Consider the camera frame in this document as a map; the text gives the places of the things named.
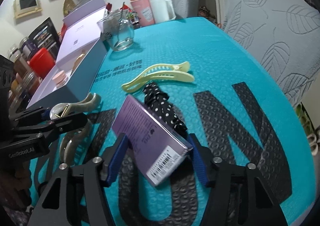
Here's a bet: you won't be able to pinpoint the lavender gift box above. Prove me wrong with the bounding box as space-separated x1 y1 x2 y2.
27 0 107 109

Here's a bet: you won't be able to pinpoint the pearl beige hair claw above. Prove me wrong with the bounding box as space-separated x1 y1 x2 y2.
49 93 101 166

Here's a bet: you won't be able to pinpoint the black polka dot scrunchie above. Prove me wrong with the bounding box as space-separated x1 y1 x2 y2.
143 82 187 138

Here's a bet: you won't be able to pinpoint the black snack bag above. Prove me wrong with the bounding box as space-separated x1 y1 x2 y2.
29 17 61 60

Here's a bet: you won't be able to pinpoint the dark blue labelled jar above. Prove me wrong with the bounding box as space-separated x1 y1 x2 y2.
20 36 39 60

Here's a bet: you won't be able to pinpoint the teal foam mat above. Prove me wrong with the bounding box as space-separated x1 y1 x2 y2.
28 16 318 226

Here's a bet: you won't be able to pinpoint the glass Hello Kitty mug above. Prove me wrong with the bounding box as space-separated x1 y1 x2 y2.
97 9 135 52

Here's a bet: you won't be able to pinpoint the yellow hair clip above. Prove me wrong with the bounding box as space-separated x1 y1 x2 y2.
121 61 195 93

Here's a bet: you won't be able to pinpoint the red canister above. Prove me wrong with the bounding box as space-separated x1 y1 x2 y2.
29 48 55 79

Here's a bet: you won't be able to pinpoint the grey leaf-pattern chair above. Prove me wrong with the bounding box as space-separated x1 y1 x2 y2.
222 0 319 106

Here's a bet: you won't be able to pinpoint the wall intercom panel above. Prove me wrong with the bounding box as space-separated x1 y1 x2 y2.
13 0 42 19

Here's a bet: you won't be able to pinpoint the pink paper cup stack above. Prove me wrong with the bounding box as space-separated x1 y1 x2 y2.
130 0 155 27

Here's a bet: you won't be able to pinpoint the pink round compact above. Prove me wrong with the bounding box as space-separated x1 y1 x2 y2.
52 71 68 87

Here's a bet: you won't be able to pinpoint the clear jar brown contents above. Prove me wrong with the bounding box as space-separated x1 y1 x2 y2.
8 45 42 101

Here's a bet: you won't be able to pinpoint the purple cosmetics box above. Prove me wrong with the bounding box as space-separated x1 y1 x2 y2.
112 95 193 186

